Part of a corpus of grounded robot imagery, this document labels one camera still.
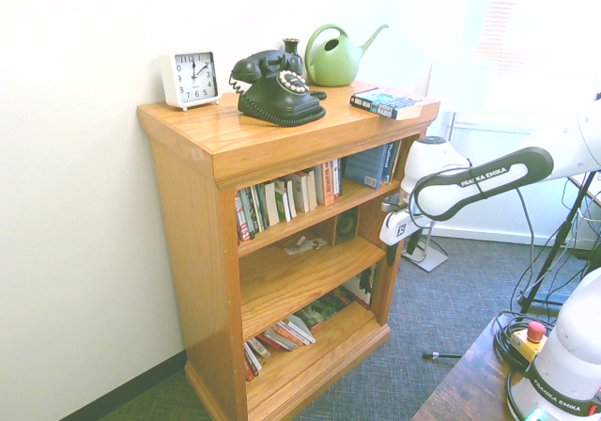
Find green plastic watering can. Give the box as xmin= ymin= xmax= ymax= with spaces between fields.
xmin=303 ymin=23 xmax=391 ymax=87

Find black coiled cable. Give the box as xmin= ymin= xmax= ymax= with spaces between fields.
xmin=491 ymin=309 xmax=560 ymax=421

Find window blinds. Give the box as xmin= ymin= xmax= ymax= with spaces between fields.
xmin=472 ymin=0 xmax=601 ymax=82

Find red black spine book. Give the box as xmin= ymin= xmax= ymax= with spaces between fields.
xmin=234 ymin=189 xmax=251 ymax=243

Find red white thin books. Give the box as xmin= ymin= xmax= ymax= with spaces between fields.
xmin=382 ymin=138 xmax=405 ymax=185

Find loose paper scraps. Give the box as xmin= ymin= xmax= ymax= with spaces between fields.
xmin=283 ymin=234 xmax=331 ymax=257

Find dark green spine book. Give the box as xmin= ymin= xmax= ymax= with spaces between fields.
xmin=243 ymin=184 xmax=268 ymax=240

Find wooden oak bookshelf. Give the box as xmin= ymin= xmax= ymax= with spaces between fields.
xmin=136 ymin=80 xmax=442 ymax=421

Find green cover magazine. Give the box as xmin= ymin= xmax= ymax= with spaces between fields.
xmin=292 ymin=288 xmax=354 ymax=331

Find black camera tripod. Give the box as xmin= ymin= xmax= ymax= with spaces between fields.
xmin=517 ymin=170 xmax=601 ymax=315

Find white flat stand base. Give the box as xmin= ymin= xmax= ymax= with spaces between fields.
xmin=400 ymin=236 xmax=450 ymax=273

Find dark slim vase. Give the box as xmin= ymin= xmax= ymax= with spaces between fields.
xmin=282 ymin=38 xmax=304 ymax=72

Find dark wooden table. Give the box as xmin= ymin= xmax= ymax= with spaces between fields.
xmin=411 ymin=314 xmax=522 ymax=421

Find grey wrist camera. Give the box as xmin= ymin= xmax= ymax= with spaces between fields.
xmin=380 ymin=194 xmax=408 ymax=213

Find red emergency stop button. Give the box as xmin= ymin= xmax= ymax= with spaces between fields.
xmin=510 ymin=320 xmax=548 ymax=362

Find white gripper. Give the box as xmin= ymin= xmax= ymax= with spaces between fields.
xmin=378 ymin=206 xmax=427 ymax=268

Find green white paperback book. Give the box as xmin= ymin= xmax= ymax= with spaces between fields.
xmin=274 ymin=179 xmax=293 ymax=224

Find orange spine book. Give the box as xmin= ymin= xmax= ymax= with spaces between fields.
xmin=322 ymin=159 xmax=338 ymax=208

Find black vintage rotary telephone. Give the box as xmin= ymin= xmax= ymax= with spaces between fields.
xmin=228 ymin=49 xmax=329 ymax=128

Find black white picture book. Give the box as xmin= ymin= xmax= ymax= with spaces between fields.
xmin=339 ymin=264 xmax=378 ymax=310

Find white square alarm clock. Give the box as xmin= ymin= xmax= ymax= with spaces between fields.
xmin=159 ymin=50 xmax=223 ymax=113

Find stack of fallen paperbacks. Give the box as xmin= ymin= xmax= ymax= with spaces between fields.
xmin=242 ymin=314 xmax=317 ymax=383

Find blue Darwin's Radio paperback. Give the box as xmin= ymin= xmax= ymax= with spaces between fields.
xmin=349 ymin=86 xmax=426 ymax=121

